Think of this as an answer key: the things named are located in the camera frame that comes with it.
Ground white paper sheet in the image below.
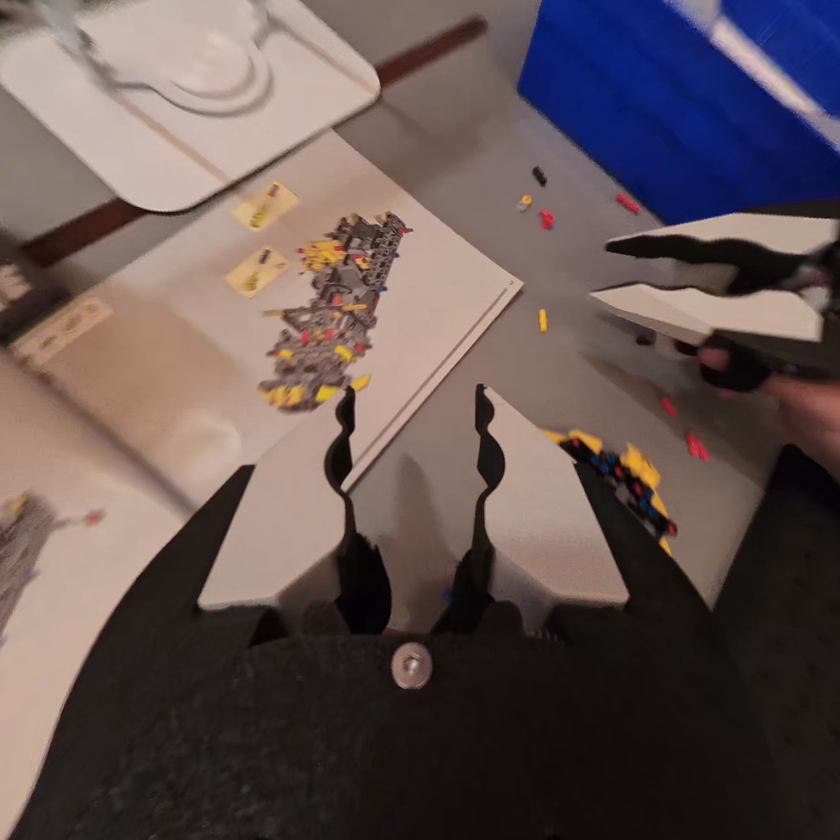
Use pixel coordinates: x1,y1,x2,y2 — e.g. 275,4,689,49
663,0,840,153

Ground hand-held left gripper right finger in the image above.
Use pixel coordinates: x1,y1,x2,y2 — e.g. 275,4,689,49
472,383,632,610

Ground blue plastic bin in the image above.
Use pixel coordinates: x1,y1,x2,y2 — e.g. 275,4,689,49
516,0,840,228

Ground scattered red pins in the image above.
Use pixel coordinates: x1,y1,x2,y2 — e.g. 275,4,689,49
539,192,711,462

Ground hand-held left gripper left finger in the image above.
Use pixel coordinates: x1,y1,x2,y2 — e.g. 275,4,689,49
196,385,371,611

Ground person's right hand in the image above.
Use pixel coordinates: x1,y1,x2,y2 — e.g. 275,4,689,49
697,348,840,487

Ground white instruction booklet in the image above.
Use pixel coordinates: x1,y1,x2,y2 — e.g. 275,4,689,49
0,128,526,723

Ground toy car chassis model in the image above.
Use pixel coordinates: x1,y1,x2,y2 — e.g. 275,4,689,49
538,428,679,559

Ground white document stand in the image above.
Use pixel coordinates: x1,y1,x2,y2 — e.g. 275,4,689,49
0,0,383,215

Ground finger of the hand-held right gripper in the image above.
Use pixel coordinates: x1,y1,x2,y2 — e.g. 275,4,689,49
587,282,826,343
602,211,840,296

